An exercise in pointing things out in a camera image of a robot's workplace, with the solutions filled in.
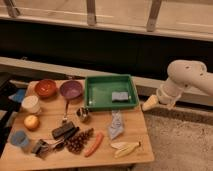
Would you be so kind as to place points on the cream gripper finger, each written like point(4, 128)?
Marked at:
point(151, 102)

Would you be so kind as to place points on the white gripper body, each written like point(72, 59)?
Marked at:
point(168, 96)

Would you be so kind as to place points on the white-blue towel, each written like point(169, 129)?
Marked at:
point(116, 128)

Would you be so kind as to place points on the purple bowl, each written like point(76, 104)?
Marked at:
point(71, 89)

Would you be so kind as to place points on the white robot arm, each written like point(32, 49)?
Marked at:
point(182, 74)

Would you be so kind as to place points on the orange bowl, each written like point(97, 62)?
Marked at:
point(45, 88)

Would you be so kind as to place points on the blue-grey sponge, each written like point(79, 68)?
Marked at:
point(120, 96)

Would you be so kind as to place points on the green plastic tray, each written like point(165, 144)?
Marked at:
point(98, 92)

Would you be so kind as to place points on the orange carrot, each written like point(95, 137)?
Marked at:
point(96, 144)

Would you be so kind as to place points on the small metal cup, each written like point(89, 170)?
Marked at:
point(83, 114)

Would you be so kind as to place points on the metal spoon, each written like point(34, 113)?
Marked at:
point(65, 118)

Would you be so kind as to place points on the bunch of dark grapes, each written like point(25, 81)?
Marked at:
point(76, 143)

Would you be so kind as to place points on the dark brown block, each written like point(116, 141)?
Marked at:
point(60, 131)

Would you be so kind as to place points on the wooden board table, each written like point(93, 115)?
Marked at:
point(135, 130)

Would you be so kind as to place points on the white cup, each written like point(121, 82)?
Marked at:
point(31, 104)

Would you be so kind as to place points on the yellow apple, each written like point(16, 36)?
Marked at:
point(31, 122)

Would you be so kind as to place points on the blue cloth at edge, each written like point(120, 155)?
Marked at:
point(18, 96)

